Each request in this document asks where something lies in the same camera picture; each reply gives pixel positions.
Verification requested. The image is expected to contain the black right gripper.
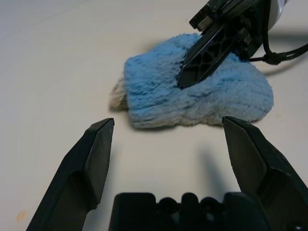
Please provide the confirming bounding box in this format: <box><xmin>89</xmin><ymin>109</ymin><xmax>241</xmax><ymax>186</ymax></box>
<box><xmin>176</xmin><ymin>0</ymin><xmax>274</xmax><ymax>90</ymax></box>

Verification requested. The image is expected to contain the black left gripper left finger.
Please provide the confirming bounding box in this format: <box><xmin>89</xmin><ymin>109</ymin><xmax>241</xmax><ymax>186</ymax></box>
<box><xmin>25</xmin><ymin>117</ymin><xmax>115</xmax><ymax>231</ymax></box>

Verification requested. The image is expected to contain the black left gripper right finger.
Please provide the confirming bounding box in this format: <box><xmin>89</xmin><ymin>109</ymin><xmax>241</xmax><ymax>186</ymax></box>
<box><xmin>221</xmin><ymin>115</ymin><xmax>308</xmax><ymax>231</ymax></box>

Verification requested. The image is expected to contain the blue fluffy rag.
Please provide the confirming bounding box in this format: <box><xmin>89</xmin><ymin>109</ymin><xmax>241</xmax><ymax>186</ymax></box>
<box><xmin>109</xmin><ymin>33</ymin><xmax>275</xmax><ymax>132</ymax></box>

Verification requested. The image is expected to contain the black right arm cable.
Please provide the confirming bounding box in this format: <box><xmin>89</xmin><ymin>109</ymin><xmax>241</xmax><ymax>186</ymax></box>
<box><xmin>249</xmin><ymin>0</ymin><xmax>308</xmax><ymax>76</ymax></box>

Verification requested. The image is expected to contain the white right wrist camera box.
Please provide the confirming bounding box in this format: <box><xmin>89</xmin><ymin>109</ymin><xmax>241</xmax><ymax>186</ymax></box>
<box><xmin>268</xmin><ymin>0</ymin><xmax>290</xmax><ymax>32</ymax></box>

